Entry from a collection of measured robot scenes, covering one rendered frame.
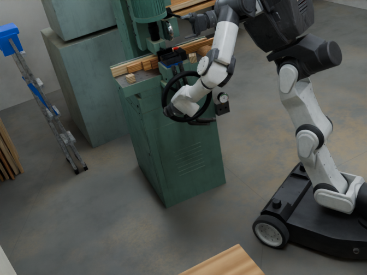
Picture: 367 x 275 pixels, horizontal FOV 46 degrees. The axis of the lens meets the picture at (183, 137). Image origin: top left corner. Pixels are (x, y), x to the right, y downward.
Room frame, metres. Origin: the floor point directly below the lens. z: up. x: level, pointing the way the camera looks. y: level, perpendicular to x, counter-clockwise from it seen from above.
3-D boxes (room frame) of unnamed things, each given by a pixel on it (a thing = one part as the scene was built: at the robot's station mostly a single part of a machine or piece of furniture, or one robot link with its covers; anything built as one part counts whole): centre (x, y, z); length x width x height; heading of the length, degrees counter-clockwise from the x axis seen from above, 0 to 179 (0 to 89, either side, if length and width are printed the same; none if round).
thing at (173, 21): (2.58, -0.05, 1.02); 0.09 x 0.07 x 0.12; 108
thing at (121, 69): (2.38, 0.03, 0.92); 0.60 x 0.02 x 0.05; 108
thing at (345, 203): (1.67, -0.74, 0.28); 0.21 x 0.20 x 0.13; 48
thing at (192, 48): (2.39, -0.05, 0.92); 0.59 x 0.02 x 0.04; 108
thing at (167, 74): (2.18, -0.03, 0.91); 0.15 x 0.14 x 0.09; 108
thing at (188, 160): (2.47, 0.08, 0.35); 0.58 x 0.45 x 0.71; 18
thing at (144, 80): (2.26, 0.00, 0.87); 0.61 x 0.30 x 0.06; 108
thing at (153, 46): (2.38, 0.04, 0.99); 0.14 x 0.07 x 0.09; 18
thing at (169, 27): (2.52, -0.04, 1.02); 0.12 x 0.03 x 0.12; 18
